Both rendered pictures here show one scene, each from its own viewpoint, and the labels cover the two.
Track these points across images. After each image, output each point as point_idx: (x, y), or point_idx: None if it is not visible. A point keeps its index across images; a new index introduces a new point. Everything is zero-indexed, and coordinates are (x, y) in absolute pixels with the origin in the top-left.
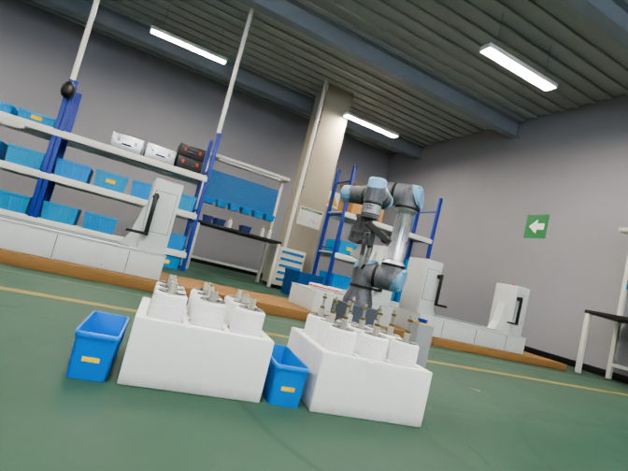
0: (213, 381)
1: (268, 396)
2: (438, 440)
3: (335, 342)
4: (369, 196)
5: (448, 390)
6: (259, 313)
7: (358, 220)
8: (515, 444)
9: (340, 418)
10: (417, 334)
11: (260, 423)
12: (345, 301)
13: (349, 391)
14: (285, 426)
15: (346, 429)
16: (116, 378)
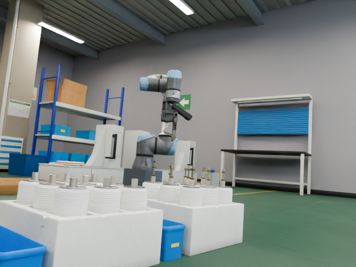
0: (128, 258)
1: (162, 256)
2: (260, 246)
3: (193, 198)
4: (172, 85)
5: None
6: (146, 189)
7: (165, 104)
8: (279, 234)
9: (208, 254)
10: (212, 180)
11: None
12: (136, 168)
13: (208, 232)
14: None
15: (224, 259)
16: None
